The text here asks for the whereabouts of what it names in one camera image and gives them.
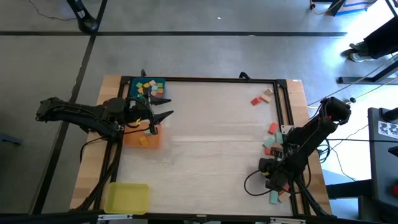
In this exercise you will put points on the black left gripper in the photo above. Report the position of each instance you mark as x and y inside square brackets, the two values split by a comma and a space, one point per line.
[138, 109]

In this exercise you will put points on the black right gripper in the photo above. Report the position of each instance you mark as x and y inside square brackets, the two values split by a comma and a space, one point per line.
[276, 180]

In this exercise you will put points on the teal wooden block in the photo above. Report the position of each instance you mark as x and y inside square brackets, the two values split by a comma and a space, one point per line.
[269, 142]
[147, 132]
[274, 198]
[279, 137]

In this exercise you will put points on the yellow wooden cube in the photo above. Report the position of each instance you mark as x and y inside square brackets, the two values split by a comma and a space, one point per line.
[146, 85]

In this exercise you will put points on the yellow wooden wedge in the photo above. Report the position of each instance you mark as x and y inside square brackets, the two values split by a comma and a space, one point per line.
[143, 141]

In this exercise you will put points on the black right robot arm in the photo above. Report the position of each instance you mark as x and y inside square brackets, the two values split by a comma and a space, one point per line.
[311, 133]

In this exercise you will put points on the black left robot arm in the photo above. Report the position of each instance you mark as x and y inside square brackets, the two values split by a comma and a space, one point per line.
[68, 113]

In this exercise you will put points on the tan wooden block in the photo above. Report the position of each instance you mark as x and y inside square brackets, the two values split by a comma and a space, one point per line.
[284, 197]
[268, 92]
[265, 98]
[277, 145]

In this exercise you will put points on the blue plastic tray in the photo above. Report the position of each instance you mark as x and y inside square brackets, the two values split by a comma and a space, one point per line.
[132, 91]

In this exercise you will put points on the black clamp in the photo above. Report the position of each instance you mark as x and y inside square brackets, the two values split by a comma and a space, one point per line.
[143, 73]
[244, 75]

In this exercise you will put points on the orange plastic tray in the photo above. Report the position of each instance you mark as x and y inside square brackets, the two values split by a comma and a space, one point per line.
[133, 141]

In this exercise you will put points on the black floor beam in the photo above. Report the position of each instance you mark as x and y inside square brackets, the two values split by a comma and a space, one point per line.
[348, 189]

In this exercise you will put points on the red triangular wooden block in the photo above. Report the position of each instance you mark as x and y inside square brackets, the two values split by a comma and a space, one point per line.
[256, 101]

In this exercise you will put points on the yellow plastic tray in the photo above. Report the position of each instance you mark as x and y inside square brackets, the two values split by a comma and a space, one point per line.
[127, 199]

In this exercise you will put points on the black machine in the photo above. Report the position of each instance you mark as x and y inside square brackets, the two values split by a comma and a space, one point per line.
[382, 161]

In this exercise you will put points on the small black knob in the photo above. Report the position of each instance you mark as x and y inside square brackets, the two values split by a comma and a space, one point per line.
[353, 100]

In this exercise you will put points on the black stand base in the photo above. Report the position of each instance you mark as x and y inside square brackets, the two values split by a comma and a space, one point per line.
[87, 23]

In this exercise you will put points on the white black sticker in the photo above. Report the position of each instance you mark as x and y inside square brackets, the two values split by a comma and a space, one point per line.
[388, 129]

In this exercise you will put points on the black stand foot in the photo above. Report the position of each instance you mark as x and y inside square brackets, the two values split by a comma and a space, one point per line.
[357, 80]

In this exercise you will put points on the person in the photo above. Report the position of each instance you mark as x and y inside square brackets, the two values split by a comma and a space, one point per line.
[382, 40]

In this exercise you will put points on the blue box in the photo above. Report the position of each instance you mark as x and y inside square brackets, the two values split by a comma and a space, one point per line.
[357, 6]

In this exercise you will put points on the black table frame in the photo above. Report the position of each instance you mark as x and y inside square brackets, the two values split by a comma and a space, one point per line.
[202, 79]

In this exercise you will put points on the white bracket plate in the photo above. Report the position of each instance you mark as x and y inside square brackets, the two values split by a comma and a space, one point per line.
[287, 129]

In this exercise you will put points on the small silver bracket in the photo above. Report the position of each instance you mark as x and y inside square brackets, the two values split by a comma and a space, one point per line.
[201, 215]

